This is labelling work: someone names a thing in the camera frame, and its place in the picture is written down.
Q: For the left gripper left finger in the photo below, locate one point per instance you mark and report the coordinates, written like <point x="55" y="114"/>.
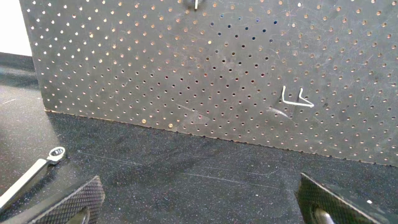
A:
<point x="77" y="202"/>

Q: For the wrench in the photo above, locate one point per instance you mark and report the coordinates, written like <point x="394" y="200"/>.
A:
<point x="25" y="180"/>

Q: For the black pegboard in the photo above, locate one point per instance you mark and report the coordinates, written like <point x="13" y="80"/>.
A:
<point x="124" y="62"/>

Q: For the metal hook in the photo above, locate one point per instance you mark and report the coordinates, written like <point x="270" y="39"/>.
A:
<point x="295" y="103"/>
<point x="196" y="3"/>

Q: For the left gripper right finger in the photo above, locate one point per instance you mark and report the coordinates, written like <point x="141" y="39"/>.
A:
<point x="329" y="199"/>

